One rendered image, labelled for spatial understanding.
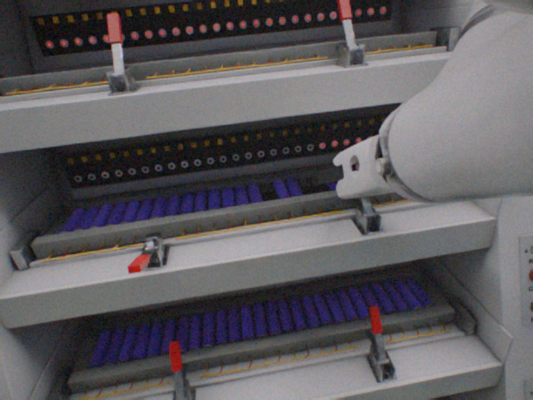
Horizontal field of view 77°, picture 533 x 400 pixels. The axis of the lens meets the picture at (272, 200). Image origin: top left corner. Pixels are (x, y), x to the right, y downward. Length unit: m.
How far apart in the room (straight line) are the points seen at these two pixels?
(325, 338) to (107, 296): 0.30
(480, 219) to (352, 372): 0.26
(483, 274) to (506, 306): 0.05
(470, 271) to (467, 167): 0.39
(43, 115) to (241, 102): 0.21
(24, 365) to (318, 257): 0.38
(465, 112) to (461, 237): 0.32
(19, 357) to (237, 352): 0.27
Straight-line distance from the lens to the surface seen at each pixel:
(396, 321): 0.56
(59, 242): 0.51
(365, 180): 0.30
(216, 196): 0.51
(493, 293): 0.55
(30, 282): 0.49
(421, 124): 0.22
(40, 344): 0.58
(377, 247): 0.44
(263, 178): 0.54
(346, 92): 0.42
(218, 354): 0.53
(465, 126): 0.19
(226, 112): 0.40
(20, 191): 0.57
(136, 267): 0.36
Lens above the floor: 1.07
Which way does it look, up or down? 8 degrees down
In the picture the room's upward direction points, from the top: 8 degrees counter-clockwise
